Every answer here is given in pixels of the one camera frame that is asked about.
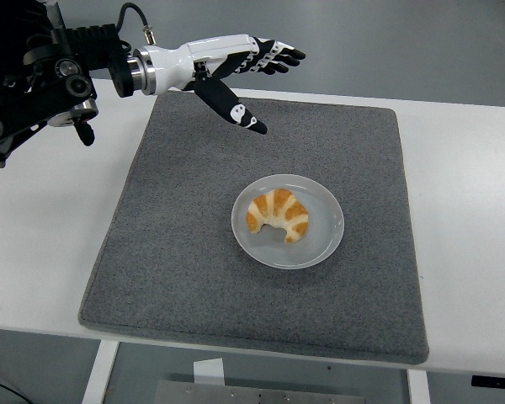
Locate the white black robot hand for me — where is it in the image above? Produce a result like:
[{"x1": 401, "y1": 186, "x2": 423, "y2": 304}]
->
[{"x1": 149, "y1": 33, "x2": 307, "y2": 136}]

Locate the golden croissant bread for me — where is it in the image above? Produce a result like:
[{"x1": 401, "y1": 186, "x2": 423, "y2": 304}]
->
[{"x1": 246, "y1": 188, "x2": 311, "y2": 244}]

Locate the round pale grey plate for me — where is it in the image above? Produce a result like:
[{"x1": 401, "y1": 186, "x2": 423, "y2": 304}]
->
[{"x1": 231, "y1": 173, "x2": 346, "y2": 271}]

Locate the grey felt mat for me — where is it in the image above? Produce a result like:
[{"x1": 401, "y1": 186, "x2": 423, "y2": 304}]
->
[{"x1": 78, "y1": 90, "x2": 431, "y2": 365}]

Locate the white table leg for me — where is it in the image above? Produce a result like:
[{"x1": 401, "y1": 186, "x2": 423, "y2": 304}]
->
[
  {"x1": 82, "y1": 339, "x2": 121, "y2": 404},
  {"x1": 406, "y1": 369, "x2": 431, "y2": 404}
]

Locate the black table control panel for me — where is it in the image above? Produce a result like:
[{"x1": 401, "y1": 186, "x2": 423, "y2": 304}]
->
[{"x1": 470, "y1": 374, "x2": 505, "y2": 389}]

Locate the thin black floor cable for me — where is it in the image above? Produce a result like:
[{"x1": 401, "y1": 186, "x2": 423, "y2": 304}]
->
[{"x1": 0, "y1": 374, "x2": 30, "y2": 404}]

